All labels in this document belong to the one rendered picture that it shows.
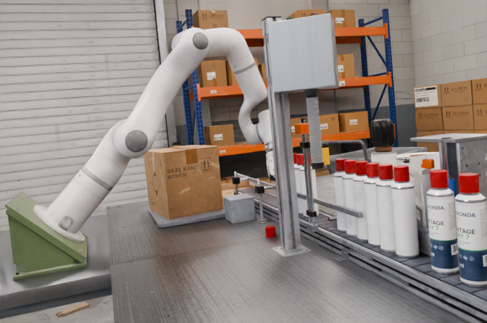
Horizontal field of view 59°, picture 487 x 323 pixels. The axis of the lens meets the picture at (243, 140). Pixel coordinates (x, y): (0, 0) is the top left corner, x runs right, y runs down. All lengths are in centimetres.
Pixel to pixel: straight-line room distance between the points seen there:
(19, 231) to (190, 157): 70
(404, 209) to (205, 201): 98
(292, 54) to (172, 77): 49
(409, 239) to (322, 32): 55
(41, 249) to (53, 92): 426
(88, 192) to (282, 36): 78
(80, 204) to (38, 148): 411
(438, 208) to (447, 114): 411
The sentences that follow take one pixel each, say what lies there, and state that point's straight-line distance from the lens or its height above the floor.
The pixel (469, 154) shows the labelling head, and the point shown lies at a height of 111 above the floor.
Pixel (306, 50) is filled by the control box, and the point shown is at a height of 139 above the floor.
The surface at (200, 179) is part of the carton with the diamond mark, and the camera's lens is 180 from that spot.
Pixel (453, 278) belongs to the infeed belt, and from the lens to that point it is 97.
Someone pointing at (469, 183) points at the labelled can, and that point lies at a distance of 89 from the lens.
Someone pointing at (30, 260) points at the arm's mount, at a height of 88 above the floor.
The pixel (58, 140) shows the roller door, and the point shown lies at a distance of 556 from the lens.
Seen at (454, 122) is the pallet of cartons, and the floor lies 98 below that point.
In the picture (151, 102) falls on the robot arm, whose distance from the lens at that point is 148.
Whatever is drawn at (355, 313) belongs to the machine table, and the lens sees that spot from 93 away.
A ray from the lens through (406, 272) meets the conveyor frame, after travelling 102.
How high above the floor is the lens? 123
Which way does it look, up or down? 3 degrees down
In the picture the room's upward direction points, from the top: 5 degrees counter-clockwise
